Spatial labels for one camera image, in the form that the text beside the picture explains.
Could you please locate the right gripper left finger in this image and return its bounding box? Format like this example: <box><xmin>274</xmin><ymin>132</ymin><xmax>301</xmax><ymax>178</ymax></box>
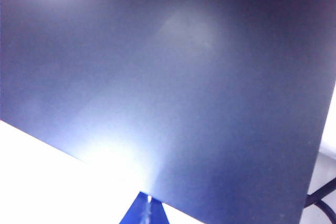
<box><xmin>119</xmin><ymin>191</ymin><xmax>150</xmax><ymax>224</ymax></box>

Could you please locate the black mouse cable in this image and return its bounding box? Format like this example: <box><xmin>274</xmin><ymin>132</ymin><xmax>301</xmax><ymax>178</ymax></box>
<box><xmin>306</xmin><ymin>176</ymin><xmax>336</xmax><ymax>224</ymax></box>

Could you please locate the black Hasee laptop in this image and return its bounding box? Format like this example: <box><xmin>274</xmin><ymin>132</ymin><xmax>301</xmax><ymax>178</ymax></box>
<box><xmin>0</xmin><ymin>0</ymin><xmax>336</xmax><ymax>224</ymax></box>

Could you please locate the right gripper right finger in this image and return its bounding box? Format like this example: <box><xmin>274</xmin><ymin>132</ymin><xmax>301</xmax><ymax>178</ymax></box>
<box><xmin>148</xmin><ymin>197</ymin><xmax>170</xmax><ymax>224</ymax></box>

